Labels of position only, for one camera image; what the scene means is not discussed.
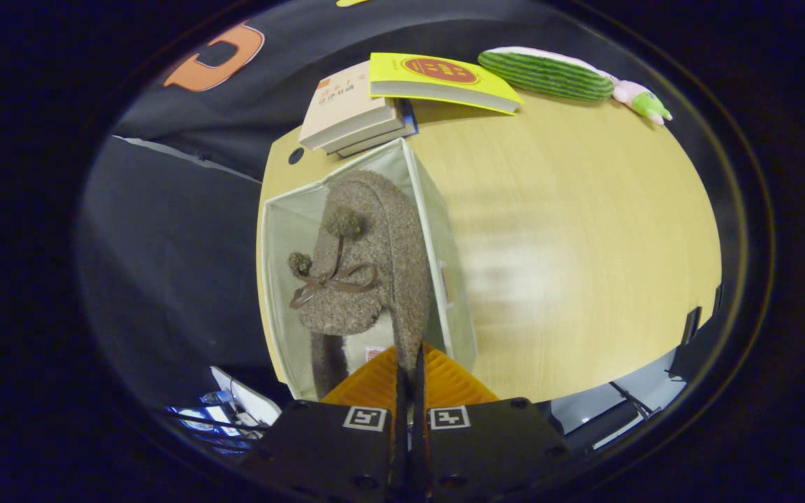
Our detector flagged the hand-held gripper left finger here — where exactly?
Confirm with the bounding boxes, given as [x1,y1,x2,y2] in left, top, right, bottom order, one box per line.
[252,342,407,503]

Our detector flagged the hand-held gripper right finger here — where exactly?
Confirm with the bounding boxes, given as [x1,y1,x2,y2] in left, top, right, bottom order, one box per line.
[413,341,585,503]

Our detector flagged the pale green fabric storage box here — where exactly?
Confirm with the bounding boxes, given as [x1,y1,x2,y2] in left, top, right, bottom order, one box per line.
[261,138,479,402]

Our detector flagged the brown fuzzy slipper shoe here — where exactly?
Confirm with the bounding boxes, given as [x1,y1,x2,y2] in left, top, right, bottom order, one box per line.
[287,170,433,400]

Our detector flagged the white paper box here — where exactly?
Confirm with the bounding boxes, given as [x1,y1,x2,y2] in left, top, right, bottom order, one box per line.
[210,365,283,427]

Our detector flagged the blue printed packet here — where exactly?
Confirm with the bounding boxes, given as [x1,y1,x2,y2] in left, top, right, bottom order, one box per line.
[165,391,263,449]

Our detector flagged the black backdrop cloth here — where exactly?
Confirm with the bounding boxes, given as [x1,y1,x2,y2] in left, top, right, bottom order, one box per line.
[78,0,585,413]

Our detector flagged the white book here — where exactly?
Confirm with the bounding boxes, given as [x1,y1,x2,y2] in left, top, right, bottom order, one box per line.
[322,113,410,156]

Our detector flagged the blue book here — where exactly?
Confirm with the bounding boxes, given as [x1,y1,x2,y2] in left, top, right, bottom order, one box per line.
[336,98,419,159]

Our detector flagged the beige book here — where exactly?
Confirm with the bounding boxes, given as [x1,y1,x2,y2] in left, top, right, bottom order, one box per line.
[298,61,403,151]

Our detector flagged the yellow book with red emblem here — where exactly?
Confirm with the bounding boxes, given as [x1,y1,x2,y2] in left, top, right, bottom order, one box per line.
[368,52,523,115]

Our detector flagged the watermelon slice plush cushion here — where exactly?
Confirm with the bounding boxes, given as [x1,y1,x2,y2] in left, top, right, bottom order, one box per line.
[477,46,615,103]

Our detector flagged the pink and green plush toy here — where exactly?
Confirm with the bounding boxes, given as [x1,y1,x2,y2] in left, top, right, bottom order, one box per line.
[609,78,674,126]

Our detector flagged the dark metal frame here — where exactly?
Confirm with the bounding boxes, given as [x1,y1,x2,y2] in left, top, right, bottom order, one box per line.
[682,283,725,343]

